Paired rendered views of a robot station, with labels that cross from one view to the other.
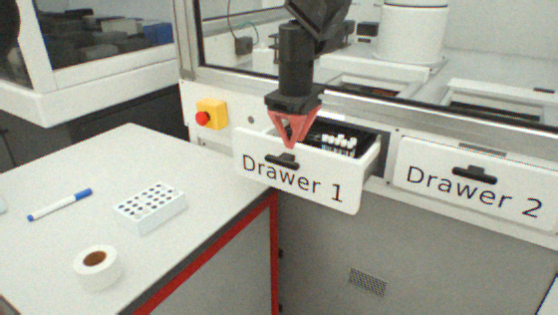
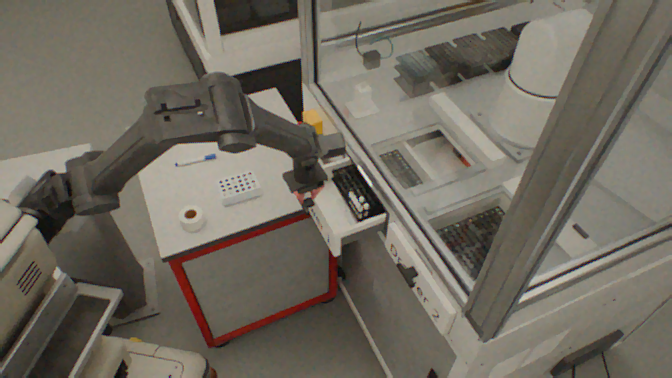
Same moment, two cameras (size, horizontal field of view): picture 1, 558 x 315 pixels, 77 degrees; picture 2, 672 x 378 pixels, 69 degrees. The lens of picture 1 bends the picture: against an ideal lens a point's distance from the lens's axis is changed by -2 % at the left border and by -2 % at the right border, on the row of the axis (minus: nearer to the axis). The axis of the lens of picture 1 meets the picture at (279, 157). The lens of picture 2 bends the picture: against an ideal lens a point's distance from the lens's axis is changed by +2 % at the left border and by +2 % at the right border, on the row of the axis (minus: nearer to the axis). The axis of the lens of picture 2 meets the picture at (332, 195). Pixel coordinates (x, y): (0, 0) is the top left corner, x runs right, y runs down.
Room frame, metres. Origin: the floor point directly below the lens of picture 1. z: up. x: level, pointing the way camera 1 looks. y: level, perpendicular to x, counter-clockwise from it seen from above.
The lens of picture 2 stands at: (-0.09, -0.54, 1.93)
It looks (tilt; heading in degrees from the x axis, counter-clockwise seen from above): 49 degrees down; 33
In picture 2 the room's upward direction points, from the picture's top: straight up
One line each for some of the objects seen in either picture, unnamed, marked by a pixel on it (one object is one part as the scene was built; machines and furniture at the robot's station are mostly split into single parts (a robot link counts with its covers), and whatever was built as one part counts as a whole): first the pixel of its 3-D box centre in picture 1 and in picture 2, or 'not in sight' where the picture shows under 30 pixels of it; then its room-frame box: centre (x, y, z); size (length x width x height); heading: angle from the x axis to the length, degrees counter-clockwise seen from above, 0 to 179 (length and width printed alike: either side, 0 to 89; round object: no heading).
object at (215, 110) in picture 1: (211, 114); (311, 124); (0.90, 0.18, 0.88); 0.07 x 0.05 x 0.07; 57
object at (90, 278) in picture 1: (98, 266); (192, 218); (0.44, 0.31, 0.78); 0.07 x 0.07 x 0.04
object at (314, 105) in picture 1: (295, 120); (307, 188); (0.58, -0.03, 1.00); 0.07 x 0.07 x 0.09; 59
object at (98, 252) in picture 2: not in sight; (89, 246); (0.31, 0.84, 0.38); 0.30 x 0.30 x 0.76; 52
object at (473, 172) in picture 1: (474, 172); (409, 273); (0.55, -0.35, 0.91); 0.07 x 0.04 x 0.01; 57
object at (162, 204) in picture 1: (150, 206); (238, 187); (0.61, 0.27, 0.78); 0.12 x 0.08 x 0.04; 145
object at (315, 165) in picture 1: (291, 167); (316, 207); (0.62, -0.03, 0.87); 0.29 x 0.02 x 0.11; 57
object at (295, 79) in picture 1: (295, 80); (304, 170); (0.57, -0.03, 1.07); 0.10 x 0.07 x 0.07; 149
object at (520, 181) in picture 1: (471, 180); (417, 276); (0.57, -0.37, 0.87); 0.29 x 0.02 x 0.11; 57
